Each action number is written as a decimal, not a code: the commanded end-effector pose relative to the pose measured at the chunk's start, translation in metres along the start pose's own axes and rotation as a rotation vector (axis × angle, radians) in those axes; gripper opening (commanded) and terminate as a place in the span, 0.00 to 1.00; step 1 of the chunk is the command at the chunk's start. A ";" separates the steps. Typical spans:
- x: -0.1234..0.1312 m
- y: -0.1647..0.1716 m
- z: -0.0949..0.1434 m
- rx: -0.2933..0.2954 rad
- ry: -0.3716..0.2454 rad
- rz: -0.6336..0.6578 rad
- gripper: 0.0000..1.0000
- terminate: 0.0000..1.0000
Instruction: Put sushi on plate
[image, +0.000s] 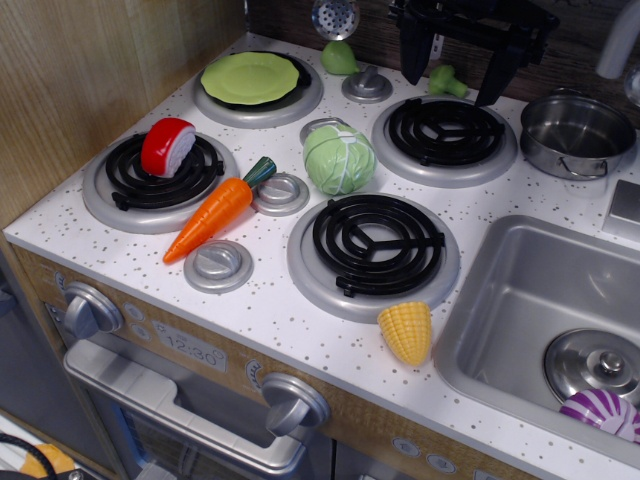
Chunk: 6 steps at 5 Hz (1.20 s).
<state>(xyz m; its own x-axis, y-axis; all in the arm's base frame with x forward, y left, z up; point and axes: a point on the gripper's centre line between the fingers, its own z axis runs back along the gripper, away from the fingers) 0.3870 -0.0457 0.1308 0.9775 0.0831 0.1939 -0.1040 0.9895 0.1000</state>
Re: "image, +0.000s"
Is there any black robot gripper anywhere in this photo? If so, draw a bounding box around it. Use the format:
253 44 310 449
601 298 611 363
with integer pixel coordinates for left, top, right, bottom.
389 1 560 107

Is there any red white toy sushi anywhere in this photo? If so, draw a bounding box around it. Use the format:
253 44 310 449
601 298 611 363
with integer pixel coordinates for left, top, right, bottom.
141 117 196 178

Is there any green plastic plate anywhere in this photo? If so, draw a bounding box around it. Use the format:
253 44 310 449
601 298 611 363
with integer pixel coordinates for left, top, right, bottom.
200 52 300 106

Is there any green toy broccoli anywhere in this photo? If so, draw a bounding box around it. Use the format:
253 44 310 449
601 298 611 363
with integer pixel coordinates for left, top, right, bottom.
428 65 468 98

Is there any back right stove burner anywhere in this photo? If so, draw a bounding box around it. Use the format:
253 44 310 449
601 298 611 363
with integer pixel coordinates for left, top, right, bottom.
371 96 518 189

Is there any stove burner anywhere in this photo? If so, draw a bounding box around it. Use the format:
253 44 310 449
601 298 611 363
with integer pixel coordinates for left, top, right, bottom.
371 96 518 189
194 52 323 129
287 194 460 323
83 133 239 234

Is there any grey top knob back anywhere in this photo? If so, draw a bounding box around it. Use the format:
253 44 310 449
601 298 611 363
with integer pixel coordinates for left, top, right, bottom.
341 66 393 104

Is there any green toy pear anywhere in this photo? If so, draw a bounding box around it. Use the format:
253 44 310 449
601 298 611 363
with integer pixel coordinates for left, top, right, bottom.
320 40 360 75

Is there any silver slotted ladle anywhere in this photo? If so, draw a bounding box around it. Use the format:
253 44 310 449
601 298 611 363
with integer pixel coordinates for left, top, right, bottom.
311 0 360 41

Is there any stainless steel pot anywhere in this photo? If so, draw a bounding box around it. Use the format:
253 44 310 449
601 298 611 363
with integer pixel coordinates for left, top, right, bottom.
520 89 637 181

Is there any silver faucet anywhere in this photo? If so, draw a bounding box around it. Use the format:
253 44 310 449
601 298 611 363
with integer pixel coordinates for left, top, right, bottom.
596 0 639 79

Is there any grey top knob under cabbage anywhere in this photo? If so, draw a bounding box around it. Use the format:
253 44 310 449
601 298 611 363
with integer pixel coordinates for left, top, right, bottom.
299 117 347 145

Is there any back left stove burner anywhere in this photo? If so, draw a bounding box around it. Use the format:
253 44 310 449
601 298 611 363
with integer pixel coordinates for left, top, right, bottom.
194 52 323 129

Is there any green toy cabbage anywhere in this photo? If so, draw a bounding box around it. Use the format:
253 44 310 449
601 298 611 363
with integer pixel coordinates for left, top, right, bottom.
303 125 378 196

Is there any grey top knob middle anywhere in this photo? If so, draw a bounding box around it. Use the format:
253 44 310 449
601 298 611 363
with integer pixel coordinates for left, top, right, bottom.
251 173 310 217

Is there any front right stove burner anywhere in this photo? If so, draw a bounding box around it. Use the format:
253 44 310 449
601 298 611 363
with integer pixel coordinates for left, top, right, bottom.
287 194 460 323

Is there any grey toy sink basin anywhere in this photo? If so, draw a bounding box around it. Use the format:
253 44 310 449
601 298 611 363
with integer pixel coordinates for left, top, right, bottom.
434 216 639 467

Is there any orange toy carrot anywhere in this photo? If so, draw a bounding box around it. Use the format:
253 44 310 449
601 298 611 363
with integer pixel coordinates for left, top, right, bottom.
163 157 277 264

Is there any yellow toy corn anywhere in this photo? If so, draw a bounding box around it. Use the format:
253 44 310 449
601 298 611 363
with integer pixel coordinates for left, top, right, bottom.
377 301 432 367

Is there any grey top knob front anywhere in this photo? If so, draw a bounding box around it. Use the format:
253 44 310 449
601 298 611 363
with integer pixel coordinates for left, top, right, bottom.
183 240 254 294

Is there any steel pot lid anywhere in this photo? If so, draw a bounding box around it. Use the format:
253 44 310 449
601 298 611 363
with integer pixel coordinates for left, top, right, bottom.
543 329 639 407

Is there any front left stove burner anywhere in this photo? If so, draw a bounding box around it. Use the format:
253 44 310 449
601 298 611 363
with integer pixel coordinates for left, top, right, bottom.
83 133 239 234

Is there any purple white toy onion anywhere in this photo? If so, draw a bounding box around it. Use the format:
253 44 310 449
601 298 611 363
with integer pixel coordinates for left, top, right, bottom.
559 389 639 444

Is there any right oven front knob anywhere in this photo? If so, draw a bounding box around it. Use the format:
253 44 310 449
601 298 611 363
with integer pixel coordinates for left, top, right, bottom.
261 372 331 437

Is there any oven knob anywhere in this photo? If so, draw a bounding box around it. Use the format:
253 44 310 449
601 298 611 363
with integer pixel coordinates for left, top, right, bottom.
62 281 124 339
261 372 331 437

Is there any left oven front knob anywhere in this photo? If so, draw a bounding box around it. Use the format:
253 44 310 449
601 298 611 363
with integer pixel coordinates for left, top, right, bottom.
62 281 124 339

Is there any yellow toy food piece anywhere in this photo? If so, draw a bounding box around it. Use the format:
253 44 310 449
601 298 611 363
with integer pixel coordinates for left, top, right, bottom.
23 443 76 476

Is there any grey oven door handle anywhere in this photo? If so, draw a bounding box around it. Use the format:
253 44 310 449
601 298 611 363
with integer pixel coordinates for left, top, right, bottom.
64 341 306 479

